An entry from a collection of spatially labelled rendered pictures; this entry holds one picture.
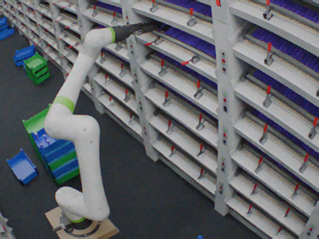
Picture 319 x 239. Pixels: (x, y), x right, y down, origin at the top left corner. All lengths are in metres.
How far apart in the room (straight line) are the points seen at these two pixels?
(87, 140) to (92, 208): 0.35
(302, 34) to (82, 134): 0.96
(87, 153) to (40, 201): 1.13
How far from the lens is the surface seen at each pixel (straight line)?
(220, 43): 1.45
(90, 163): 1.53
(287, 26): 1.19
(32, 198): 2.60
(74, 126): 1.48
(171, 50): 1.79
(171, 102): 2.08
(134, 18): 1.95
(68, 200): 1.71
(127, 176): 2.52
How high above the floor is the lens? 1.87
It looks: 40 degrees down
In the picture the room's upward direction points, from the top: 8 degrees counter-clockwise
